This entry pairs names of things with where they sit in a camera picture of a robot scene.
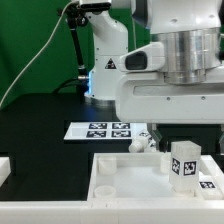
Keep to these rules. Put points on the white front rail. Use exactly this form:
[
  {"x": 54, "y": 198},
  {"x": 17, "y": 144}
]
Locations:
[{"x": 113, "y": 212}]

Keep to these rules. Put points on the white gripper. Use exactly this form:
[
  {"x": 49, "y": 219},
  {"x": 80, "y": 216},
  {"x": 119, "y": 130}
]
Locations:
[{"x": 145, "y": 97}]

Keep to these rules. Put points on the white square tabletop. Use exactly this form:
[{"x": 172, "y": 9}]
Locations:
[{"x": 133, "y": 177}]

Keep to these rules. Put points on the white left rail block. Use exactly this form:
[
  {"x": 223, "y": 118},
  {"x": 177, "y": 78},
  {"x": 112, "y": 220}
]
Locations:
[{"x": 5, "y": 169}]

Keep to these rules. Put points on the white right rail block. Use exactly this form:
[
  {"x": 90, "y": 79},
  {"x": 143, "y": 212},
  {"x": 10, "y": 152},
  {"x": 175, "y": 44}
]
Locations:
[{"x": 209, "y": 167}]

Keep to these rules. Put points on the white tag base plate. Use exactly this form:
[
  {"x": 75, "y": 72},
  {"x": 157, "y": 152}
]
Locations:
[{"x": 103, "y": 130}]

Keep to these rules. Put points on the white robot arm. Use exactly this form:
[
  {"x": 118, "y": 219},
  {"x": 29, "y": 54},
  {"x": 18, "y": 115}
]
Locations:
[{"x": 178, "y": 77}]

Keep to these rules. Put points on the white rail block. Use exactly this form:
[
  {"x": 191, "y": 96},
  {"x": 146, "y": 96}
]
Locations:
[
  {"x": 5, "y": 169},
  {"x": 209, "y": 167}
]

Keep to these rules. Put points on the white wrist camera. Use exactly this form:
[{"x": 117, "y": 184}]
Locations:
[{"x": 150, "y": 57}]

